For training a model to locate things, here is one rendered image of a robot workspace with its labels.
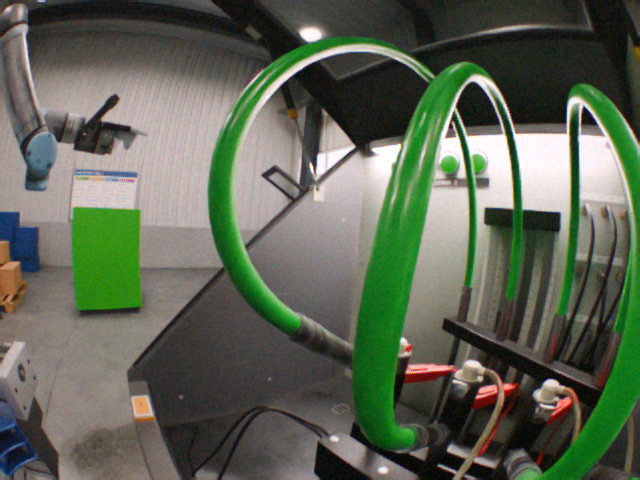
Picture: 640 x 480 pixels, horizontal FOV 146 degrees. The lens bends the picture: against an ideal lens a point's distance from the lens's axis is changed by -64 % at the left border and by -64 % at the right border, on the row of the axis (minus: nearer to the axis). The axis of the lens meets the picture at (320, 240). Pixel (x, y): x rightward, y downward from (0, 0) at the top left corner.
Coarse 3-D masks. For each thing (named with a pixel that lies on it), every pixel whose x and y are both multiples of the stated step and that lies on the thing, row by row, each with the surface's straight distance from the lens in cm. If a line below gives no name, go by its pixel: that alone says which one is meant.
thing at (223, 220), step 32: (288, 64) 16; (416, 64) 31; (256, 96) 14; (224, 128) 13; (224, 160) 13; (224, 192) 12; (224, 224) 12; (224, 256) 13; (256, 288) 14; (288, 320) 15
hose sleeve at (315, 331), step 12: (300, 324) 16; (312, 324) 17; (288, 336) 16; (300, 336) 16; (312, 336) 16; (324, 336) 17; (336, 336) 19; (312, 348) 17; (324, 348) 18; (336, 348) 18; (348, 348) 20; (336, 360) 19; (348, 360) 20
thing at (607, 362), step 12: (624, 288) 31; (624, 300) 31; (624, 312) 32; (624, 324) 32; (612, 336) 32; (612, 348) 32; (612, 360) 33; (600, 372) 33; (600, 384) 34; (600, 468) 23; (612, 468) 22
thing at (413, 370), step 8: (408, 368) 29; (416, 368) 29; (424, 368) 29; (432, 368) 30; (440, 368) 31; (448, 368) 31; (408, 376) 29; (416, 376) 29; (424, 376) 30; (432, 376) 30; (440, 376) 31
